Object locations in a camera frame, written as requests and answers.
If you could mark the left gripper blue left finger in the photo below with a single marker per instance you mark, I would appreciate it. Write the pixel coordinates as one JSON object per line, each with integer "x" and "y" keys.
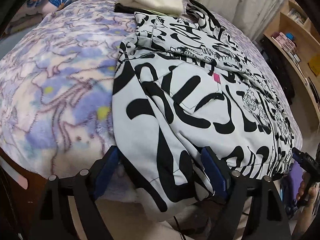
{"x": 105, "y": 170}

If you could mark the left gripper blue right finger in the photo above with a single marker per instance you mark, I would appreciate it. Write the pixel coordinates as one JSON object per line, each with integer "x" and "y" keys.
{"x": 217, "y": 171}

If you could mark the black white graffiti print jacket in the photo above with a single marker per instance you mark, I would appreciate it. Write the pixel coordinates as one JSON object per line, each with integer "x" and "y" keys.
{"x": 180, "y": 86}

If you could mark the right hand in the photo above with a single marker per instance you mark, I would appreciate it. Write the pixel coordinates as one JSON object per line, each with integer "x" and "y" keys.
{"x": 305, "y": 217}

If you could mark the purple floral bed blanket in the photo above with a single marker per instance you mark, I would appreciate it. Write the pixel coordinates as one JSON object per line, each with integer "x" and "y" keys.
{"x": 57, "y": 87}

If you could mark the pink storage boxes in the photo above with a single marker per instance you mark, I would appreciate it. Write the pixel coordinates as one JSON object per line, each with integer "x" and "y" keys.
{"x": 285, "y": 43}

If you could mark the wooden bookshelf unit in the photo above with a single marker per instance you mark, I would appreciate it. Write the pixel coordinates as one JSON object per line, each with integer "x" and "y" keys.
{"x": 306, "y": 60}

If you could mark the black folded garment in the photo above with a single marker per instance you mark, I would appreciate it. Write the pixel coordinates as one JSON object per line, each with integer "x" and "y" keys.
{"x": 124, "y": 9}

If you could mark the row of books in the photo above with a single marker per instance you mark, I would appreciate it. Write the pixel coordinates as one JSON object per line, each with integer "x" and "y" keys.
{"x": 297, "y": 16}

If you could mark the light green folded garment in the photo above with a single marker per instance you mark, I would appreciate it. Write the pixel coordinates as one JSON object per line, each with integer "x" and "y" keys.
{"x": 155, "y": 12}

